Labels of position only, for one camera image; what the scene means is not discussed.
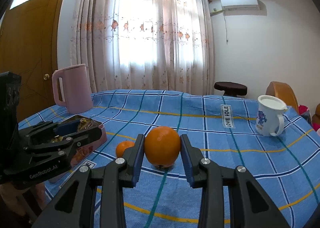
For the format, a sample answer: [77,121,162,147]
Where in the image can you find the large orange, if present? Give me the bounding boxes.
[144,126,181,168]

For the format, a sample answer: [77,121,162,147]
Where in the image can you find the orange chair back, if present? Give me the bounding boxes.
[265,81,299,114]

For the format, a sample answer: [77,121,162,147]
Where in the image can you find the person's left hand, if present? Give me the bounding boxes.
[0,183,28,221]

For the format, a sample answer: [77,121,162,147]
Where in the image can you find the dark round stool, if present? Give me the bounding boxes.
[214,82,248,97]

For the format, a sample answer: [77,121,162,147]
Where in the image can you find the air conditioner cable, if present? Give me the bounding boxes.
[210,8,230,44]

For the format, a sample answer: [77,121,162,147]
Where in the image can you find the printed tin box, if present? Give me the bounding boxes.
[49,115,108,184]

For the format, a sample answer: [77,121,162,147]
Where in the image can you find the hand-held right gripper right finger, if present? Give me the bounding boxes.
[180,133,292,228]

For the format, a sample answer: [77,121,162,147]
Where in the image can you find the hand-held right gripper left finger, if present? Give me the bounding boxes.
[31,133,146,228]

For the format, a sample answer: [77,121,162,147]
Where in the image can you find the small orange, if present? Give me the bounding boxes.
[116,141,135,158]

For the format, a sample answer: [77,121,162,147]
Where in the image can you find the wooden door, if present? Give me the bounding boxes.
[0,0,72,123]

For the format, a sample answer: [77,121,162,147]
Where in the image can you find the white printed mug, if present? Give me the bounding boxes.
[255,95,287,137]

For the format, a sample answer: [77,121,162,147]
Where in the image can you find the white air conditioner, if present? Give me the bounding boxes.
[220,0,260,11]

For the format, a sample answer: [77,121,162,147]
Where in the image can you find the blue plaid tablecloth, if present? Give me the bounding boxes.
[17,89,320,228]

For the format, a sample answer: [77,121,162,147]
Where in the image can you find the pink electric kettle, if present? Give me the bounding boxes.
[52,64,94,114]

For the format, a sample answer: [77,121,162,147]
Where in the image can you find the sheer floral curtain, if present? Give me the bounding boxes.
[70,0,215,95]

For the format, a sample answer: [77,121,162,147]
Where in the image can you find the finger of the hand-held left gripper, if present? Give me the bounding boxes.
[25,127,110,166]
[24,120,83,140]

